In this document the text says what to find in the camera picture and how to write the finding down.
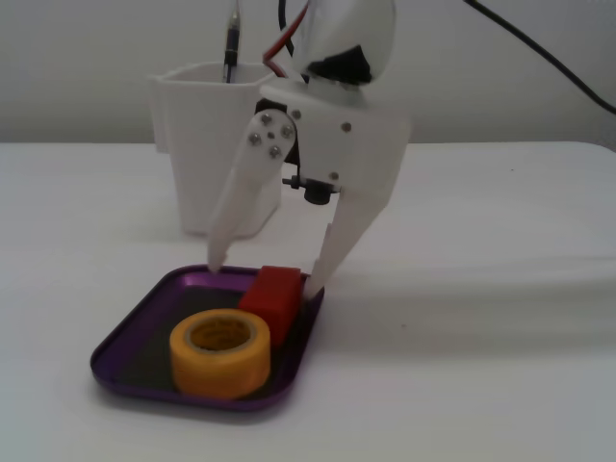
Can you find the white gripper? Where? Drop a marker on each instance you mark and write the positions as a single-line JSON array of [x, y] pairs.
[[337, 144]]

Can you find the red cube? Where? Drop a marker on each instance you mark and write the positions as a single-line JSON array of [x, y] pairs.
[[274, 293]]

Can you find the white plastic pen holder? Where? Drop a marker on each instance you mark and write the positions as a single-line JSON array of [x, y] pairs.
[[192, 159]]

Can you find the black pen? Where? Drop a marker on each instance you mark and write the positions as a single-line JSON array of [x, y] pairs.
[[232, 43]]

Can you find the yellow masking tape roll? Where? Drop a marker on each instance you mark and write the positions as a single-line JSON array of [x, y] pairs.
[[216, 375]]

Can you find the purple metal tray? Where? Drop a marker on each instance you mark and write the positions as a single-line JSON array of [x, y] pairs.
[[139, 346]]

